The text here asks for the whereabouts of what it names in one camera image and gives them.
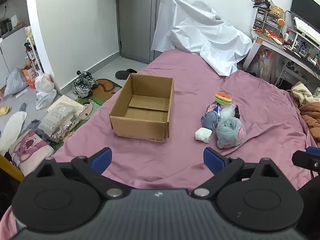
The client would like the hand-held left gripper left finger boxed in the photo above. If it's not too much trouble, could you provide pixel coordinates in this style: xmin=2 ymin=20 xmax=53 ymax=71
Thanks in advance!
xmin=36 ymin=147 xmax=130 ymax=200

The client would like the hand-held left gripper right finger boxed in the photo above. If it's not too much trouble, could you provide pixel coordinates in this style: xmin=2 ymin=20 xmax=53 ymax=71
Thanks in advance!
xmin=192 ymin=147 xmax=283 ymax=198

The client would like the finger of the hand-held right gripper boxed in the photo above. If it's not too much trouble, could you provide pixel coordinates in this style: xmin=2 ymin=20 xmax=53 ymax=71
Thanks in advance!
xmin=292 ymin=147 xmax=320 ymax=173

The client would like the white soft bundle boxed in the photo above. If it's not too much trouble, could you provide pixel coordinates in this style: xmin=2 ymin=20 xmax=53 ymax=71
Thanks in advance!
xmin=195 ymin=127 xmax=213 ymax=143

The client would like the grey fluffy plush toy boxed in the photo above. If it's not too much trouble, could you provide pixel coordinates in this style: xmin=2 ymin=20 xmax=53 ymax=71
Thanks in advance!
xmin=216 ymin=117 xmax=246 ymax=149

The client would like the dark blue-grey cloth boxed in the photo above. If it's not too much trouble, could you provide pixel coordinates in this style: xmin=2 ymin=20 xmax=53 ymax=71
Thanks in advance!
xmin=201 ymin=110 xmax=220 ymax=130

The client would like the clear bag of white stuffing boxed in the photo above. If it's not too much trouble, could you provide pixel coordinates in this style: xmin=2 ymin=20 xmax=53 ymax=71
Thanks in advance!
xmin=220 ymin=107 xmax=236 ymax=122

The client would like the brown cardboard box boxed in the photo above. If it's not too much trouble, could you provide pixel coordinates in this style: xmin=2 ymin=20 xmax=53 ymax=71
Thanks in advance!
xmin=109 ymin=73 xmax=174 ymax=143

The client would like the brown blanket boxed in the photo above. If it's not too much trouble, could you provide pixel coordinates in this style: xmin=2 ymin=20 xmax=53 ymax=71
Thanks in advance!
xmin=299 ymin=102 xmax=320 ymax=139

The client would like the patterned fabric package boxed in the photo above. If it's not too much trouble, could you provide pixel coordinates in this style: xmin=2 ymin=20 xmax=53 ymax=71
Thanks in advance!
xmin=51 ymin=105 xmax=94 ymax=143

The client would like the blue tissue packet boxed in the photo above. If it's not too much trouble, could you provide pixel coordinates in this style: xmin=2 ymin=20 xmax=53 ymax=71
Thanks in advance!
xmin=207 ymin=101 xmax=222 ymax=117

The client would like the pink bed sheet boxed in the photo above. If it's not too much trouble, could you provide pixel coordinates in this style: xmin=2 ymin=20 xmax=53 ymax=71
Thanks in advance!
xmin=0 ymin=49 xmax=320 ymax=240

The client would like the burger plush toy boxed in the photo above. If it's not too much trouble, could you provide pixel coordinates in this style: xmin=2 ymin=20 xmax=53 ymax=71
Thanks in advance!
xmin=214 ymin=92 xmax=232 ymax=105

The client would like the cream cloth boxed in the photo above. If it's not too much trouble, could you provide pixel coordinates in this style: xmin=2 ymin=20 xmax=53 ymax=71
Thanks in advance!
xmin=291 ymin=82 xmax=315 ymax=105

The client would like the beige dotted package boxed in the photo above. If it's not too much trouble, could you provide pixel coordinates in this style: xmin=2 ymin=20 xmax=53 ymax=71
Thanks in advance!
xmin=47 ymin=95 xmax=87 ymax=113

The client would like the green cartoon floor mat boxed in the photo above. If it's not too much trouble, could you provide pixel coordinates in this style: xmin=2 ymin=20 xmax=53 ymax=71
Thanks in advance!
xmin=54 ymin=79 xmax=123 ymax=150

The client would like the pink cartoon cushion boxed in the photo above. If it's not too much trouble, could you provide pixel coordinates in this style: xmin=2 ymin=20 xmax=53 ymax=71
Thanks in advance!
xmin=9 ymin=129 xmax=55 ymax=177

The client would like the dark fuzzy cloth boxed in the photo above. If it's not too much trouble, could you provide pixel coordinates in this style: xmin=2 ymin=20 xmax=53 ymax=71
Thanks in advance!
xmin=19 ymin=102 xmax=57 ymax=148

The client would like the grey sneaker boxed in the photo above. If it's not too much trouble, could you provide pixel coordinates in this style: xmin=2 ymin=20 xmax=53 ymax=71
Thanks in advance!
xmin=81 ymin=71 xmax=98 ymax=89
xmin=72 ymin=77 xmax=89 ymax=98

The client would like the translucent plastic bag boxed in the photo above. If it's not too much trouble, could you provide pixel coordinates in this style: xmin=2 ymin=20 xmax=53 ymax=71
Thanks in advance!
xmin=35 ymin=89 xmax=57 ymax=110

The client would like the black slipper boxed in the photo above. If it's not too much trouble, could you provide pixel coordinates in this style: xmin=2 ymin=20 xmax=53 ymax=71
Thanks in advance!
xmin=115 ymin=68 xmax=138 ymax=80

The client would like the white insole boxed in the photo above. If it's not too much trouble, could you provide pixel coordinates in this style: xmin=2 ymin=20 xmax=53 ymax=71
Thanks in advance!
xmin=0 ymin=111 xmax=27 ymax=155

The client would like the white plastic bag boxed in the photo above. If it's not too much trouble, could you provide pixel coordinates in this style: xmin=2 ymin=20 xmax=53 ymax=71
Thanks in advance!
xmin=34 ymin=72 xmax=55 ymax=92

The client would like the orange cardboard box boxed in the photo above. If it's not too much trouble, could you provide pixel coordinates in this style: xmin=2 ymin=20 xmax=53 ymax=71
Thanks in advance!
xmin=22 ymin=65 xmax=38 ymax=89

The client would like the grey plastic bag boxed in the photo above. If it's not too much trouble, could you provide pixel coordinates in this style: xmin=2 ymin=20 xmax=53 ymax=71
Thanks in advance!
xmin=4 ymin=67 xmax=29 ymax=97

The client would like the white desk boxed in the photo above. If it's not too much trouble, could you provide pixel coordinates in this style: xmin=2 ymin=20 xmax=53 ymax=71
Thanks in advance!
xmin=246 ymin=27 xmax=320 ymax=85

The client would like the white storage rack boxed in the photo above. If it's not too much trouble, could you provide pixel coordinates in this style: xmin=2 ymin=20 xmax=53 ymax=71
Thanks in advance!
xmin=25 ymin=26 xmax=44 ymax=74

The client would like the white cover sheet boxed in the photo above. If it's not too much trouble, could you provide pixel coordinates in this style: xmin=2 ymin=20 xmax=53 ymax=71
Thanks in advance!
xmin=151 ymin=0 xmax=253 ymax=77

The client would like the dark bottle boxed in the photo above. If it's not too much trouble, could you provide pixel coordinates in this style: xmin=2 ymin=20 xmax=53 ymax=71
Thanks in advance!
xmin=24 ymin=42 xmax=34 ymax=60

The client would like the white keyboard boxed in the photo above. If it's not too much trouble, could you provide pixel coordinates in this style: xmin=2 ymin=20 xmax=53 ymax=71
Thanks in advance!
xmin=293 ymin=16 xmax=320 ymax=44

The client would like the drawer organizer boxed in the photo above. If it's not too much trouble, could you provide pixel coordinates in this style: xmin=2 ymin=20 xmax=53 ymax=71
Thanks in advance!
xmin=252 ymin=6 xmax=284 ymax=35

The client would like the grey door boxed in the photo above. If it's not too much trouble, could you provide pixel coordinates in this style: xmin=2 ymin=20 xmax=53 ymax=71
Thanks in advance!
xmin=116 ymin=0 xmax=185 ymax=64

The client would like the woven basket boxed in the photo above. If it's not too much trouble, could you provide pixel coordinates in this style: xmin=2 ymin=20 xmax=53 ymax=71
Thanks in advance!
xmin=270 ymin=5 xmax=284 ymax=18

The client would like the black monitor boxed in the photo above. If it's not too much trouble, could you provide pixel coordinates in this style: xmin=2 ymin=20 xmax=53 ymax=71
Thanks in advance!
xmin=291 ymin=0 xmax=320 ymax=28

